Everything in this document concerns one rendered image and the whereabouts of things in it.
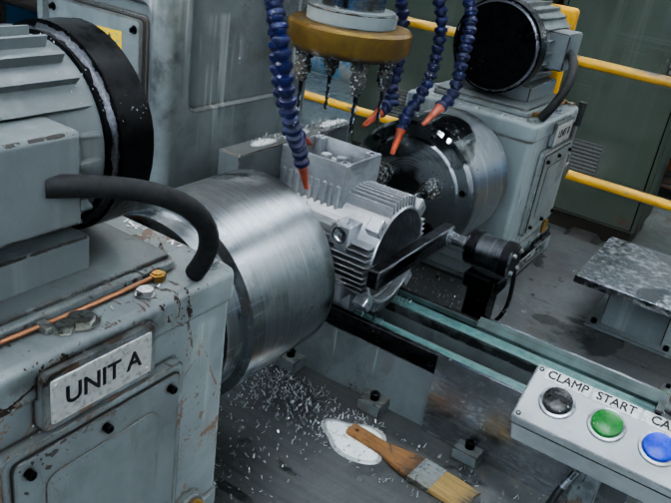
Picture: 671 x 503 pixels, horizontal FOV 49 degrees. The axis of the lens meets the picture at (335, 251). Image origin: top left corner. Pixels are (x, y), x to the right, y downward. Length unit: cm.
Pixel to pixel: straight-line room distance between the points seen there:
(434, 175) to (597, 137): 293
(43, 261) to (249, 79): 68
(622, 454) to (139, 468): 45
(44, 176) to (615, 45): 372
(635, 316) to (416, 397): 58
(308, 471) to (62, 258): 51
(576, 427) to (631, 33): 343
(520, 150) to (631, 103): 267
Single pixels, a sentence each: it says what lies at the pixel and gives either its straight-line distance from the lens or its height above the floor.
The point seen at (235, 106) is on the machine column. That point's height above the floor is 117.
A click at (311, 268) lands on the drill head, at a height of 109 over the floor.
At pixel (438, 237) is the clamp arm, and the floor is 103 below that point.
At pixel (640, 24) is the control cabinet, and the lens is 408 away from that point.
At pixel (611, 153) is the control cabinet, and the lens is 418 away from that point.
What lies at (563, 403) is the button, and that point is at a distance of 78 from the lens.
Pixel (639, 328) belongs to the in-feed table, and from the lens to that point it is 155.
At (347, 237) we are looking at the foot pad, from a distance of 104.
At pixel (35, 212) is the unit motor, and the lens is 56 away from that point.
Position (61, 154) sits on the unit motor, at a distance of 56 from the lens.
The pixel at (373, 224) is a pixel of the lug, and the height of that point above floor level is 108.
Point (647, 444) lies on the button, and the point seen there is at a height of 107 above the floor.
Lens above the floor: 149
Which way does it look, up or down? 25 degrees down
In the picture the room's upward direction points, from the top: 9 degrees clockwise
